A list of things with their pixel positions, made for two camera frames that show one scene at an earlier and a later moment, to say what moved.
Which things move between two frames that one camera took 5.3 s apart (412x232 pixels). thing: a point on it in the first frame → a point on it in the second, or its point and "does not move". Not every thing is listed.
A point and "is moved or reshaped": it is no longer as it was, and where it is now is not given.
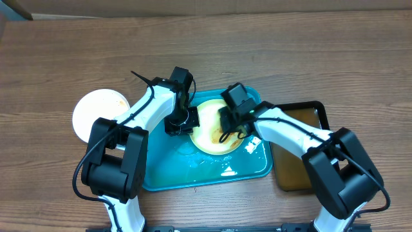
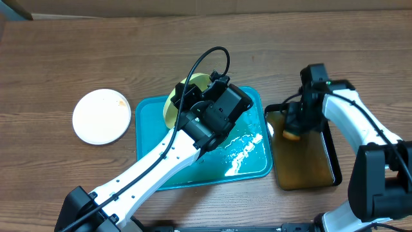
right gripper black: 227,116 → 293,123
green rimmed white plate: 206,138 is moved or reshaped
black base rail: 285,227 does not move
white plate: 96,104 does not move
